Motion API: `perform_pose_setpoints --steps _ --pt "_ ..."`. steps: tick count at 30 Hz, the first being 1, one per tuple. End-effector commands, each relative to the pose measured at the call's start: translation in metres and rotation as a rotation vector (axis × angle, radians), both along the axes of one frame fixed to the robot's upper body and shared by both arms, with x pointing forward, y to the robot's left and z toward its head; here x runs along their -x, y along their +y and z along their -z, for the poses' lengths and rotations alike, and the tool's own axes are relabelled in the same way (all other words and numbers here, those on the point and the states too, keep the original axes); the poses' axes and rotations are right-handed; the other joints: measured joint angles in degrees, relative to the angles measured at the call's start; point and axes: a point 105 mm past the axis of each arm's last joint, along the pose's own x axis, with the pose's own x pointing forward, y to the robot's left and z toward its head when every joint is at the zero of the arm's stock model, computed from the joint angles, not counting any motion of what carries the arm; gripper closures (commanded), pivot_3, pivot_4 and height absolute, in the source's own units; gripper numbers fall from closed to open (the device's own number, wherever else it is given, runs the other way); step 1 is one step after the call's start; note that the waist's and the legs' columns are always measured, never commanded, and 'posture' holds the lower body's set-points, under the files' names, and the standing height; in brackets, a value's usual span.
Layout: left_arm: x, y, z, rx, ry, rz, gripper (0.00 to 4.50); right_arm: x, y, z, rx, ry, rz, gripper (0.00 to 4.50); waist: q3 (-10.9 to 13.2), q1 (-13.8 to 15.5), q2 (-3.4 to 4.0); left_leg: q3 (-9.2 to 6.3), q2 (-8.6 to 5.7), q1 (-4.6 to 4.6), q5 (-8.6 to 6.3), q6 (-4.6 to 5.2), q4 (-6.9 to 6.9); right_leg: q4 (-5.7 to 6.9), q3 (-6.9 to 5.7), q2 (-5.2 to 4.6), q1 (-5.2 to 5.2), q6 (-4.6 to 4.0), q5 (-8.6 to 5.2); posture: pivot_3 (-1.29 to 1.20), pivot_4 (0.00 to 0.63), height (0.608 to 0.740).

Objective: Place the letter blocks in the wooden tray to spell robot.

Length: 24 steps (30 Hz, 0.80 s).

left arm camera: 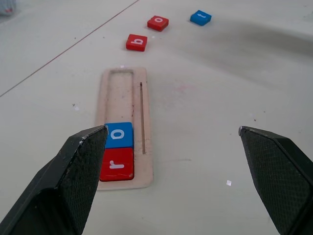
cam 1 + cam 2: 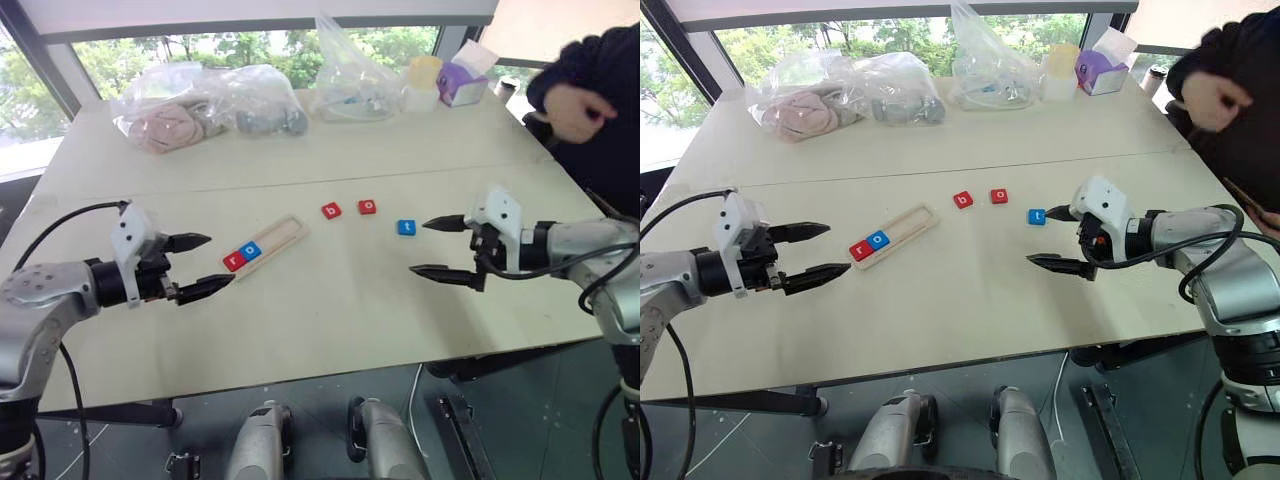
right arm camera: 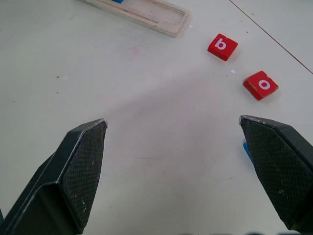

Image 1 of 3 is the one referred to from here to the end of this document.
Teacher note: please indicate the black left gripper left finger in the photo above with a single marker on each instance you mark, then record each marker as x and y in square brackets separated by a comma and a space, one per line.
[61, 186]

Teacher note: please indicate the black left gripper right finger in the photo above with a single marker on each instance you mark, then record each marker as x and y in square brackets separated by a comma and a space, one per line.
[281, 176]

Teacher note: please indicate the red letter r block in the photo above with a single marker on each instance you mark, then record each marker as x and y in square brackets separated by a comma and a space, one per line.
[117, 166]

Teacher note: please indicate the blue letter o block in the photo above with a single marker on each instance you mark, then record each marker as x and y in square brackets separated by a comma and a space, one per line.
[119, 134]

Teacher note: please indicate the red letter b block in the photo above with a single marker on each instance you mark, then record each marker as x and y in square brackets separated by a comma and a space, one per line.
[136, 42]

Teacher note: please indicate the blue letter t block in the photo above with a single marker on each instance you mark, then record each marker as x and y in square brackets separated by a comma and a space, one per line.
[201, 17]

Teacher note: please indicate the red letter o block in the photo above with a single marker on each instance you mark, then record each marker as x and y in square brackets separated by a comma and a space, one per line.
[158, 23]

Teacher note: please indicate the light wooden letter tray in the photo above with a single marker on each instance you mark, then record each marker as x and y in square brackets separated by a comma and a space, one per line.
[122, 98]

